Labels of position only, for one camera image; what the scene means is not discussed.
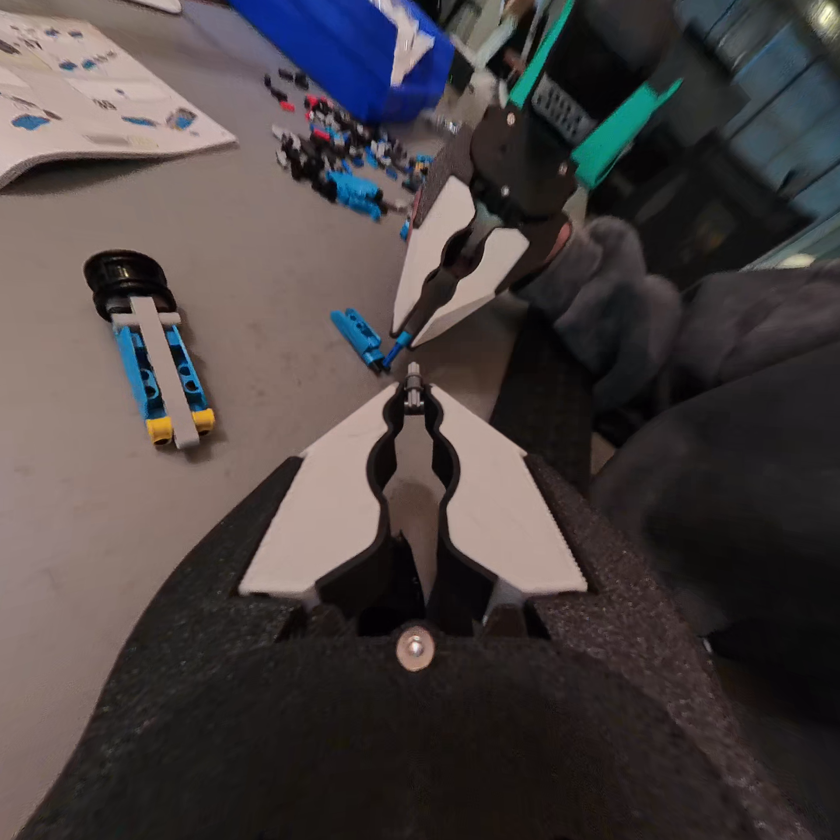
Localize wheel and beam assembly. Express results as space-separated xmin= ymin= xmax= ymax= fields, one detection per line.
xmin=81 ymin=248 xmax=217 ymax=451

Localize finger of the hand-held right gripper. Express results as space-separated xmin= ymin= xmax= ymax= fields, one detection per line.
xmin=410 ymin=227 xmax=532 ymax=350
xmin=390 ymin=176 xmax=478 ymax=336

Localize blue bin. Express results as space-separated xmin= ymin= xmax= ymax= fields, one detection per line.
xmin=226 ymin=0 xmax=458 ymax=126

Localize grey desk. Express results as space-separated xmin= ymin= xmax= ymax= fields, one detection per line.
xmin=0 ymin=0 xmax=532 ymax=834

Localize person's dark clothing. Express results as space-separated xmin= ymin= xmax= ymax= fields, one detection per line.
xmin=591 ymin=262 xmax=840 ymax=840

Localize clear plastic parts bags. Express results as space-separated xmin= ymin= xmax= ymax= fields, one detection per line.
xmin=386 ymin=0 xmax=438 ymax=87

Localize person's right forearm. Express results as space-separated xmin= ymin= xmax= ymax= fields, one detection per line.
xmin=515 ymin=217 xmax=684 ymax=408

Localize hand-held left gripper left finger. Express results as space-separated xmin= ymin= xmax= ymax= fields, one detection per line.
xmin=238 ymin=382 xmax=403 ymax=599

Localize blue panel brick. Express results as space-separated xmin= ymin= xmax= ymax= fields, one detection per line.
xmin=329 ymin=308 xmax=390 ymax=377

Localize instruction manual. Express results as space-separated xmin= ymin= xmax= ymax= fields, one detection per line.
xmin=0 ymin=9 xmax=239 ymax=192

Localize pile of toy bricks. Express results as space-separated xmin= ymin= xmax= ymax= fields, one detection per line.
xmin=262 ymin=65 xmax=436 ymax=224

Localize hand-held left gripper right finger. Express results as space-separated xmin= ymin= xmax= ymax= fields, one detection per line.
xmin=425 ymin=384 xmax=589 ymax=622

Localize black studded mat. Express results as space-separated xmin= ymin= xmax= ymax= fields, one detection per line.
xmin=488 ymin=308 xmax=595 ymax=494

